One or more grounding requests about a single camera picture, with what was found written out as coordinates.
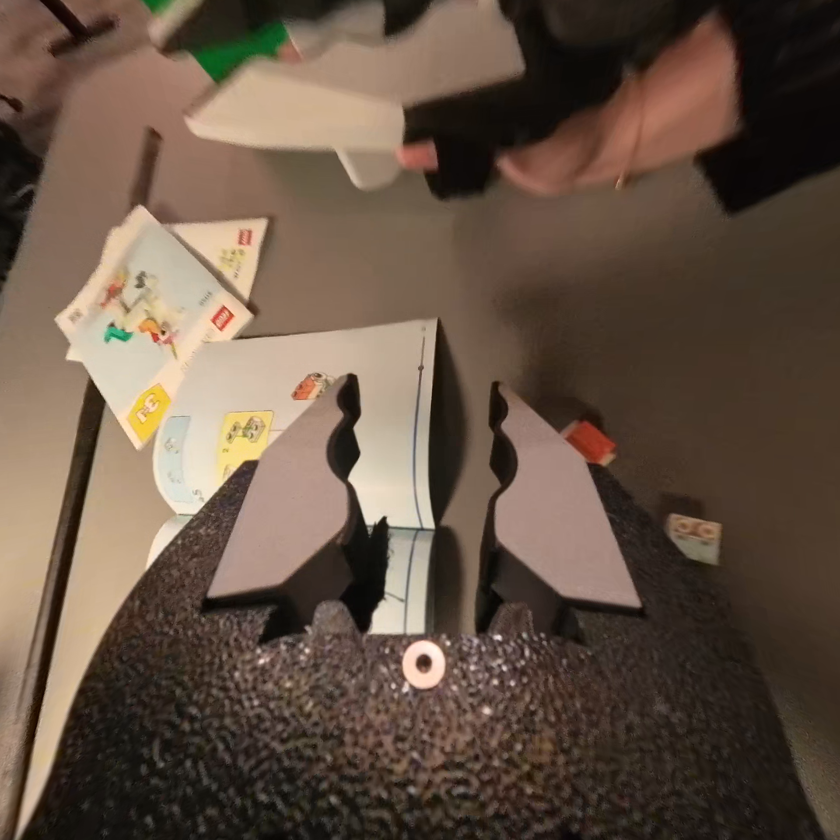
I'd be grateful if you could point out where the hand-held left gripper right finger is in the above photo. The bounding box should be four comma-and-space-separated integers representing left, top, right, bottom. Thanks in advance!
476, 382, 644, 626

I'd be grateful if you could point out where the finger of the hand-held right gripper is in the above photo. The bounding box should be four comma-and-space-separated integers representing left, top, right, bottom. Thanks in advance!
182, 61, 408, 158
285, 0, 527, 109

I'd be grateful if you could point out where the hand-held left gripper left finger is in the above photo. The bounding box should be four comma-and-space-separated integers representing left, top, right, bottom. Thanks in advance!
205, 374, 389, 623

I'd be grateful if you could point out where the green plastic bin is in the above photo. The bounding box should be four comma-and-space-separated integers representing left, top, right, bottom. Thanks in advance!
141, 0, 293, 86

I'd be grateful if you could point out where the orange lego brick assembly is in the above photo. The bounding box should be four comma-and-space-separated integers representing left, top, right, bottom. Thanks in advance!
559, 420, 618, 467

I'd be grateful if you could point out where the small white mint lego piece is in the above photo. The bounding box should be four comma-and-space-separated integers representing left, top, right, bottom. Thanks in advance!
666, 512, 721, 565

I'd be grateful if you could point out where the pale blue instruction booklet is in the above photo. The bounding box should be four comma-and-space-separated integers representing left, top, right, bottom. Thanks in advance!
146, 319, 442, 634

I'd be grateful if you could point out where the person's right hand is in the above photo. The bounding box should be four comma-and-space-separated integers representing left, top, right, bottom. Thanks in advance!
395, 18, 746, 198

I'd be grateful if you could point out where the small white leaflet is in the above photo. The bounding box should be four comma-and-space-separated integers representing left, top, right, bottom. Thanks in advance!
164, 217, 270, 304

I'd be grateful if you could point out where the closed unicorn cover instruction booklet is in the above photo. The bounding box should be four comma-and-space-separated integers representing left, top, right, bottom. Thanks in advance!
54, 205, 256, 452

